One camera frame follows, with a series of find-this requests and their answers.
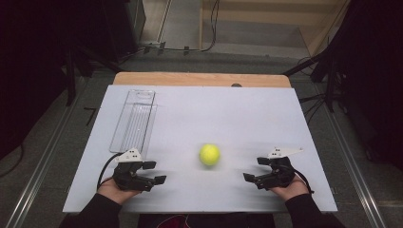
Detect thin dark floor cable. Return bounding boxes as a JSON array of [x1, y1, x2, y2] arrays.
[[0, 142, 26, 179]]

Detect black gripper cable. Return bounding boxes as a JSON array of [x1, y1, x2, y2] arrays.
[[292, 168, 316, 195], [96, 152, 124, 191]]

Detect person's right hand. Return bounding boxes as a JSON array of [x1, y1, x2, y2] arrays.
[[269, 174, 310, 202]]

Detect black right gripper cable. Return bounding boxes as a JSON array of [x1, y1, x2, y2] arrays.
[[292, 168, 316, 195]]

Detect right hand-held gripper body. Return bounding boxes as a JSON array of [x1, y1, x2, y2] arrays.
[[256, 146, 304, 191]]

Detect yellow-green tennis ball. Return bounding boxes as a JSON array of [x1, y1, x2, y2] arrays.
[[198, 143, 221, 166]]

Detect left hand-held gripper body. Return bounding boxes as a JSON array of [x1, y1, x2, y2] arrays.
[[112, 147, 156, 192]]

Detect light wooden platform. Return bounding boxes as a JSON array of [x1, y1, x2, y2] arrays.
[[198, 0, 352, 59]]

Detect metal floor rail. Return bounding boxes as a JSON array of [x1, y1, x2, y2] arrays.
[[4, 75, 91, 228], [312, 83, 388, 228]]

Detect black curtain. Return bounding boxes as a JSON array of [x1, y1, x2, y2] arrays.
[[317, 0, 403, 172], [0, 0, 144, 161]]

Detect black metal stand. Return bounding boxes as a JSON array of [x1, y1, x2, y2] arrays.
[[62, 42, 123, 107], [282, 37, 346, 113]]

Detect clear plastic container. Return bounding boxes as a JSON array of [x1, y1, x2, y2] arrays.
[[108, 88, 159, 159]]

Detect person's red cloth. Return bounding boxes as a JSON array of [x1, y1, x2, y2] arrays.
[[156, 214, 190, 228]]

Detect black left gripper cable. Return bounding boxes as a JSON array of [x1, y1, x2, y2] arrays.
[[96, 152, 124, 191]]

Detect wooden table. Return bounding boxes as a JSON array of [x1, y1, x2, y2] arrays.
[[112, 71, 292, 89]]

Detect person's left hand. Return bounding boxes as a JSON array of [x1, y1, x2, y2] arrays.
[[96, 178, 141, 205]]

